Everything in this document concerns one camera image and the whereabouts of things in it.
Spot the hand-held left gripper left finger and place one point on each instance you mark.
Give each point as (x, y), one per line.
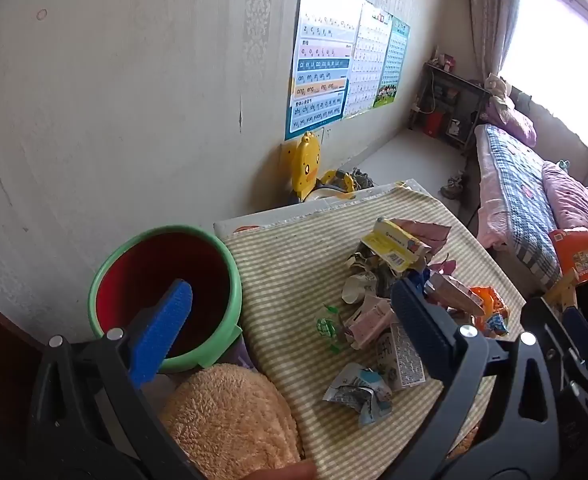
(161, 330)

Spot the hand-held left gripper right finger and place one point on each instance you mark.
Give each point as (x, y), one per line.
(419, 320)

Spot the white strawberry milk carton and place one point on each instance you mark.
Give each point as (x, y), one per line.
(404, 360)

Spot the pink strawberry carton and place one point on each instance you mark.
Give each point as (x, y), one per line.
(369, 320)

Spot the red bucket with green rim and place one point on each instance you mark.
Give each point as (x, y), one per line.
(139, 270)

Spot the orange snack bag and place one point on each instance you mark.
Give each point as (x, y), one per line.
(491, 310)

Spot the yellow carton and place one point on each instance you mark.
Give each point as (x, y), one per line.
(394, 242)

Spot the purple wrapper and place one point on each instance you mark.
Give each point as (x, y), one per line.
(429, 234)

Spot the clear green wrapper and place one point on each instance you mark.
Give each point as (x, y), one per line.
(329, 327)

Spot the silver blue wrapper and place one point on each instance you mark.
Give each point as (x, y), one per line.
(354, 392)

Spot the orange cardboard box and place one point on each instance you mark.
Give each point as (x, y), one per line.
(576, 255)

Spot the striped beige tablecloth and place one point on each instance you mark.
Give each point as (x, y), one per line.
(284, 270)

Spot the pair of brown shoes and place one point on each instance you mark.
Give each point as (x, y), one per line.
(453, 187)

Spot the grey laced shoe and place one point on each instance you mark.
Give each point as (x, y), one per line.
(361, 178)

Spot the bed with plaid quilt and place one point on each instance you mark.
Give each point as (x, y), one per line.
(509, 190)

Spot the white underlay cloth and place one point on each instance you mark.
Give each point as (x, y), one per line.
(274, 215)

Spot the pink blanket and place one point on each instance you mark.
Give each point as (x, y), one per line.
(569, 195)

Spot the yellow duck potty chair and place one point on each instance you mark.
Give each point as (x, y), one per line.
(306, 160)

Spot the small white box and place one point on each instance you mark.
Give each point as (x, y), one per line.
(454, 127)

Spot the red box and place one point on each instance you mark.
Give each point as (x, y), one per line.
(433, 123)

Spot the purple pillow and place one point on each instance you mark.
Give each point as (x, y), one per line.
(514, 117)

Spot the dark shelf unit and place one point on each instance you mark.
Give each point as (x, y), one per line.
(454, 90)

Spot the beige plush toy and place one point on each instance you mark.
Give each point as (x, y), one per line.
(496, 87)

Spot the window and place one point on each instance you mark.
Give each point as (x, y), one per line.
(559, 50)

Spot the patterned curtain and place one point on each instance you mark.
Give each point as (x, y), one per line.
(494, 15)

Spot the green-edged chart wall poster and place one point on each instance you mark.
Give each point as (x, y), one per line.
(396, 60)

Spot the white chart wall poster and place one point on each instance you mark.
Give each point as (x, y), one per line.
(369, 60)

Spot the blue-framed alphabet wall poster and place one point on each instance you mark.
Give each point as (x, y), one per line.
(319, 60)

